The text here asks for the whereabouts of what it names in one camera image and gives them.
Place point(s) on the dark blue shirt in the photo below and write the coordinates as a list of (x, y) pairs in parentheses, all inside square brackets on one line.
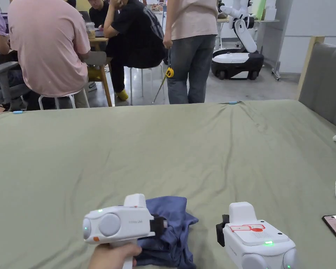
[(176, 221)]

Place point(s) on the bed with pale green sheet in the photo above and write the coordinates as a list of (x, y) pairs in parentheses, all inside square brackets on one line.
[(156, 151)]

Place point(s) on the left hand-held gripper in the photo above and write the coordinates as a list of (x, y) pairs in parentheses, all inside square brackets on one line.
[(120, 221)]

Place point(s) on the white wheeled robot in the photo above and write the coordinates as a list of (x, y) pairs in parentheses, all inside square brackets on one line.
[(242, 60)]

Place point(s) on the grey padded headboard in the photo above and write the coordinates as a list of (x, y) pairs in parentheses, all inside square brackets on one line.
[(324, 81)]

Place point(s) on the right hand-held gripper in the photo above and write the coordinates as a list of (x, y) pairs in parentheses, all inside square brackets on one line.
[(254, 241)]

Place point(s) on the person's left hand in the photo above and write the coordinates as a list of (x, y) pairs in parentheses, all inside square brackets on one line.
[(109, 256)]

